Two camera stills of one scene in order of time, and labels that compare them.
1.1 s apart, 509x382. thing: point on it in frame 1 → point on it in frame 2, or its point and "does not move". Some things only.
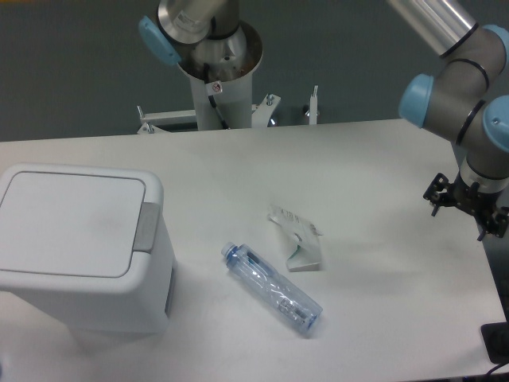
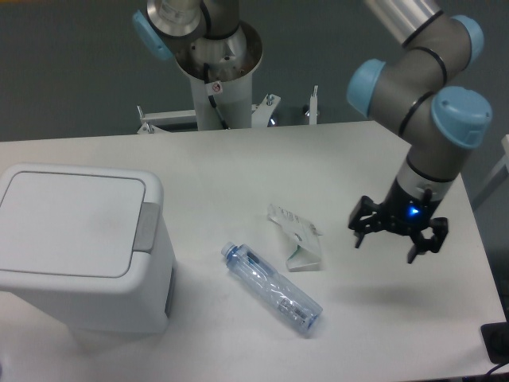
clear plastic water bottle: x=297 y=310 does not move
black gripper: x=493 y=217 → x=405 y=210
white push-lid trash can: x=86 y=249 does not move
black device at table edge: x=495 y=337 does not move
